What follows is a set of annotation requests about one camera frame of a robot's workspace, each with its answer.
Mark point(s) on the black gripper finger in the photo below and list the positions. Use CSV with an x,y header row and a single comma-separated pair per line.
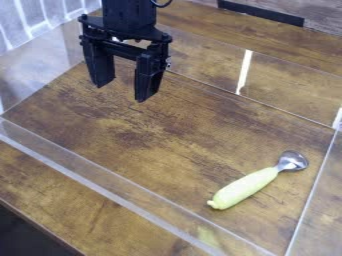
x,y
151,64
99,62

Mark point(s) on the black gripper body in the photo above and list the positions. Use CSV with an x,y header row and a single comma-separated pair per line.
x,y
125,28

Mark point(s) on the black strip on table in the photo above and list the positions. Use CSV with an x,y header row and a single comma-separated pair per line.
x,y
260,13

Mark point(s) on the clear acrylic enclosure wall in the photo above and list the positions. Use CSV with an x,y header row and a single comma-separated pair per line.
x,y
231,109

